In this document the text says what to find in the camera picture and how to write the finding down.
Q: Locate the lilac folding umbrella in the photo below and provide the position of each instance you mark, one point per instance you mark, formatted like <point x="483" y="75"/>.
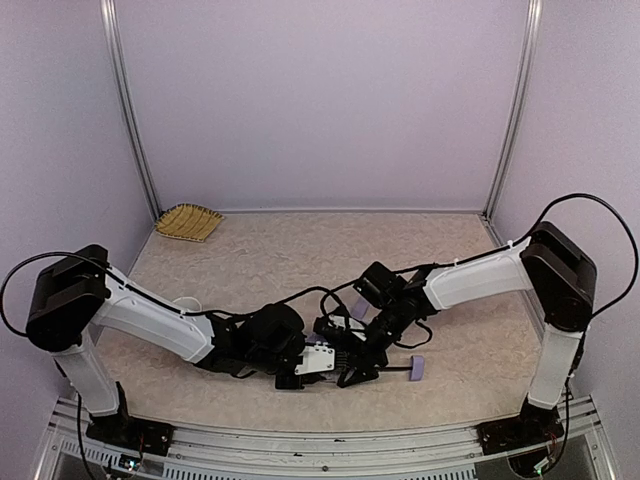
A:
<point x="415" y="367"/>

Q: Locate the right aluminium corner post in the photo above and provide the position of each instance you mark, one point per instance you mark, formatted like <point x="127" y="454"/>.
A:
<point x="517" y="107"/>

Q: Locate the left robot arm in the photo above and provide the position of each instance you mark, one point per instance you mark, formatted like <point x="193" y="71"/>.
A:
<point x="82" y="288"/>

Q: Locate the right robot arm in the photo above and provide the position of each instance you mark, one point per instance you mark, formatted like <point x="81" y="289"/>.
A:
<point x="545" y="262"/>

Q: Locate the yellow woven mat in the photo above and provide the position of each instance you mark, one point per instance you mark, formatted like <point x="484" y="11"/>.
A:
<point x="188" y="222"/>

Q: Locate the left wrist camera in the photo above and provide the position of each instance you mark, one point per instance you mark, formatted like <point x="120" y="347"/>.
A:
<point x="315" y="359"/>

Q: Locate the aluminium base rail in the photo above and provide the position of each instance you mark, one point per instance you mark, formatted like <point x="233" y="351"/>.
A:
<point x="457" y="451"/>

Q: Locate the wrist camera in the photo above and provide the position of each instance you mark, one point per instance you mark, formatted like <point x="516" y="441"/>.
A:
<point x="345" y="323"/>
<point x="315" y="359"/>

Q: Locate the aluminium corner post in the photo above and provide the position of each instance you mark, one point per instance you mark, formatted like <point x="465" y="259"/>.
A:
<point x="517" y="107"/>
<point x="116" y="52"/>

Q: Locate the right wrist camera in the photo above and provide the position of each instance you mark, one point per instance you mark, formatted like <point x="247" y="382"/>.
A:
<point x="345" y="323"/>

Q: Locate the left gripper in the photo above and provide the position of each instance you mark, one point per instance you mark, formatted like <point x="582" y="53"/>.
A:
<point x="293" y="381"/>

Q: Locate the light blue mug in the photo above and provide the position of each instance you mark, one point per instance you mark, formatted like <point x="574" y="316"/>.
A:
<point x="188" y="304"/>

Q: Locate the left aluminium corner post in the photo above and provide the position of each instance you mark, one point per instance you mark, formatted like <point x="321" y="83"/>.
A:
<point x="116" y="52"/>

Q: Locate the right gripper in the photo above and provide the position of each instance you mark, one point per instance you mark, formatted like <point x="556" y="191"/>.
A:
<point x="326" y="326"/>

